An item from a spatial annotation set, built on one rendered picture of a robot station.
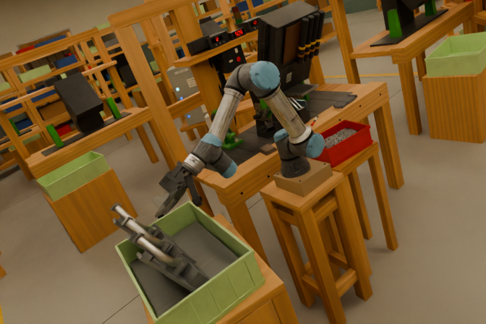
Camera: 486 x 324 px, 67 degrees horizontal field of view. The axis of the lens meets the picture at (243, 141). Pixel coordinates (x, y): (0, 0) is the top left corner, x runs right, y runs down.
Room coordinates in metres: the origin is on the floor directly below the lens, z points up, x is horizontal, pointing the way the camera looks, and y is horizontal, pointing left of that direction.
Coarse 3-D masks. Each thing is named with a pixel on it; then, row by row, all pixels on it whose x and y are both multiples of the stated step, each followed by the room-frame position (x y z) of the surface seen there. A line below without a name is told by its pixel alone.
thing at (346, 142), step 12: (324, 132) 1.99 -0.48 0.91; (336, 132) 2.01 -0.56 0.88; (348, 132) 1.94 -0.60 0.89; (360, 132) 1.83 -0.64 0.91; (324, 144) 1.90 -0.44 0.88; (336, 144) 1.78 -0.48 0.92; (348, 144) 1.80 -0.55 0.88; (360, 144) 1.83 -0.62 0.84; (324, 156) 1.81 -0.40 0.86; (336, 156) 1.77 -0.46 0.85; (348, 156) 1.79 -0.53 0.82
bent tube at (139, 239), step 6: (138, 234) 1.11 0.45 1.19; (144, 234) 1.15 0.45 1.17; (132, 240) 1.10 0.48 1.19; (138, 240) 1.11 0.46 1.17; (144, 240) 1.11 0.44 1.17; (144, 246) 1.10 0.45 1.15; (150, 246) 1.09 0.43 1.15; (150, 252) 1.08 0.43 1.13; (156, 252) 1.07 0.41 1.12; (162, 252) 1.08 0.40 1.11; (162, 258) 1.07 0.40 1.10; (168, 258) 1.08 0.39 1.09; (174, 258) 1.14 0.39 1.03; (180, 258) 1.21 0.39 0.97; (168, 264) 1.07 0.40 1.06; (174, 264) 1.09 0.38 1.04
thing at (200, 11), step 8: (240, 0) 11.08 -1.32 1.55; (200, 8) 10.41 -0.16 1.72; (208, 8) 10.59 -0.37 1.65; (216, 8) 10.70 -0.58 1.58; (168, 16) 9.94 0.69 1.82; (200, 16) 10.26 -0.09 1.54; (232, 16) 10.89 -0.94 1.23; (248, 16) 11.08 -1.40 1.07; (168, 24) 9.89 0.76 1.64; (224, 24) 10.67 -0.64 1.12; (176, 40) 9.87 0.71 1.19; (160, 48) 9.54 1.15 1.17; (256, 48) 11.09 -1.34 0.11; (184, 56) 9.91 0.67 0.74; (152, 64) 9.72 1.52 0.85; (168, 64) 9.55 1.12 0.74
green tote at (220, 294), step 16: (176, 208) 1.64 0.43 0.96; (192, 208) 1.64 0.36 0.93; (160, 224) 1.59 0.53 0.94; (176, 224) 1.62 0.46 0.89; (208, 224) 1.49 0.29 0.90; (128, 240) 1.52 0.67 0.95; (224, 240) 1.36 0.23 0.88; (240, 240) 1.20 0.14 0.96; (128, 256) 1.50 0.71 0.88; (240, 256) 1.25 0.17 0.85; (128, 272) 1.26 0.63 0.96; (224, 272) 1.06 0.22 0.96; (240, 272) 1.09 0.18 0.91; (256, 272) 1.11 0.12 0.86; (208, 288) 1.03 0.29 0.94; (224, 288) 1.06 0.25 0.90; (240, 288) 1.08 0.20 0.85; (256, 288) 1.10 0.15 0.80; (176, 304) 0.99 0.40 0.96; (192, 304) 1.00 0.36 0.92; (208, 304) 1.02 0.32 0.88; (224, 304) 1.05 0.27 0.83; (160, 320) 0.95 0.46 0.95; (176, 320) 0.97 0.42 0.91; (192, 320) 0.99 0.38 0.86; (208, 320) 1.01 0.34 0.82
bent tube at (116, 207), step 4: (116, 204) 1.43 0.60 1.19; (120, 204) 1.45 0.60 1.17; (112, 208) 1.42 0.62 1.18; (116, 208) 1.42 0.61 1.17; (120, 208) 1.42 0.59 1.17; (116, 212) 1.42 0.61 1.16; (120, 212) 1.41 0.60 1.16; (124, 212) 1.41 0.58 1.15; (124, 216) 1.39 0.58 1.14; (132, 220) 1.38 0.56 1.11; (136, 220) 1.40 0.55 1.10; (140, 224) 1.39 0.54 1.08; (144, 228) 1.40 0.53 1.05; (148, 228) 1.43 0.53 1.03
